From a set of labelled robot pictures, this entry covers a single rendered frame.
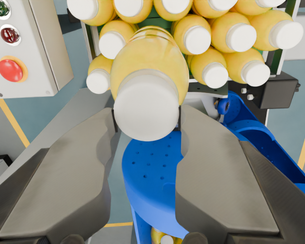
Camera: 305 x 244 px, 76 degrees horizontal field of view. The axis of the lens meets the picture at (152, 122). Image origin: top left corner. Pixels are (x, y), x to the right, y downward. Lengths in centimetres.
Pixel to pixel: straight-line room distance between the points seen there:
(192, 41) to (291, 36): 15
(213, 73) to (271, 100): 20
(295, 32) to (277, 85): 15
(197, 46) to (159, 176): 23
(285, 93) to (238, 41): 21
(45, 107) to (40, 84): 144
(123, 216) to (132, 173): 224
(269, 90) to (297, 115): 148
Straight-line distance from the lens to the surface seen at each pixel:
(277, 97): 52
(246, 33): 35
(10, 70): 38
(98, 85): 36
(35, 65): 37
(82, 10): 34
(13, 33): 37
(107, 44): 34
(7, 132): 216
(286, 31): 38
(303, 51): 68
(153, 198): 34
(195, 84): 57
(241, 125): 104
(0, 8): 36
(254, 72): 38
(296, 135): 209
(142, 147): 43
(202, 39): 34
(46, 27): 40
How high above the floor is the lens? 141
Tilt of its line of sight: 59 degrees down
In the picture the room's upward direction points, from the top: 177 degrees counter-clockwise
